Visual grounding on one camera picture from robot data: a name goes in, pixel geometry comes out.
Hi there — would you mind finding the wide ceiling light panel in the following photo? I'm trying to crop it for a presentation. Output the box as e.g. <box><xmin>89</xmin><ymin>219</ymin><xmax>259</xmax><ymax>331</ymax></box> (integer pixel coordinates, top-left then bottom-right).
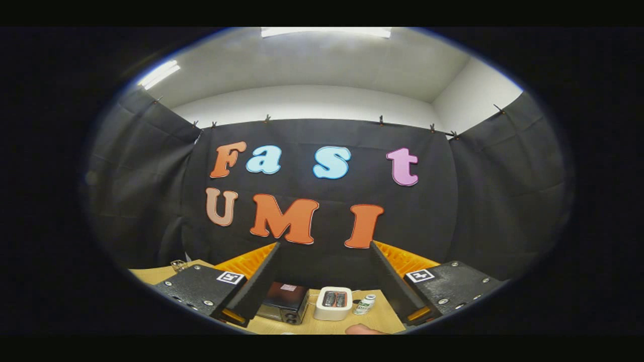
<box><xmin>261</xmin><ymin>27</ymin><xmax>392</xmax><ymax>39</ymax></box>

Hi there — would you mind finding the row of small cloth clips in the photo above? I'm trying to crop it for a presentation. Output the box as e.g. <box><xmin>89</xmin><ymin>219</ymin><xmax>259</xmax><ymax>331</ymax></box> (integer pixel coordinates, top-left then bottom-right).
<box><xmin>153</xmin><ymin>95</ymin><xmax>506</xmax><ymax>140</ymax></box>

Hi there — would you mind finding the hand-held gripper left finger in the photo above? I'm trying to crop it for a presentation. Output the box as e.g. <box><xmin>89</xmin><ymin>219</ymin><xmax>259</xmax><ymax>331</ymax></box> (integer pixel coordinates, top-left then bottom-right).
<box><xmin>152</xmin><ymin>242</ymin><xmax>282</xmax><ymax>328</ymax></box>

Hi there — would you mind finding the black toaster oven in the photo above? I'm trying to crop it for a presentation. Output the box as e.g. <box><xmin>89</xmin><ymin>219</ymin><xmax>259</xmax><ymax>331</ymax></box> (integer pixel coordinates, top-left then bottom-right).
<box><xmin>256</xmin><ymin>282</ymin><xmax>310</xmax><ymax>325</ymax></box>

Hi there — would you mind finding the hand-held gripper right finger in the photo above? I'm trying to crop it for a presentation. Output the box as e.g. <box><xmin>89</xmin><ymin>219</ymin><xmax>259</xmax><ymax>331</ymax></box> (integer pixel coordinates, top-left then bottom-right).
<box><xmin>370</xmin><ymin>240</ymin><xmax>506</xmax><ymax>327</ymax></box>

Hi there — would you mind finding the narrow ceiling light panel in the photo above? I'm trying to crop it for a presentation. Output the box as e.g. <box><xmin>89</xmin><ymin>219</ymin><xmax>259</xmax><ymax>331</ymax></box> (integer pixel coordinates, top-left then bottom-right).
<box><xmin>138</xmin><ymin>59</ymin><xmax>181</xmax><ymax>90</ymax></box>

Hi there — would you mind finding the white bottle green label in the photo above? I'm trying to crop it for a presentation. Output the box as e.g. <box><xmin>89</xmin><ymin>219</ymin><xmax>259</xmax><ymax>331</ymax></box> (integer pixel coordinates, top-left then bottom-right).
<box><xmin>352</xmin><ymin>294</ymin><xmax>377</xmax><ymax>316</ymax></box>

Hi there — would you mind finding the white pop-up toaster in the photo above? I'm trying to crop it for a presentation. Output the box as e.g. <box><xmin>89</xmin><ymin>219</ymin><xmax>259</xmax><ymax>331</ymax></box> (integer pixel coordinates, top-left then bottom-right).
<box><xmin>313</xmin><ymin>287</ymin><xmax>354</xmax><ymax>321</ymax></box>

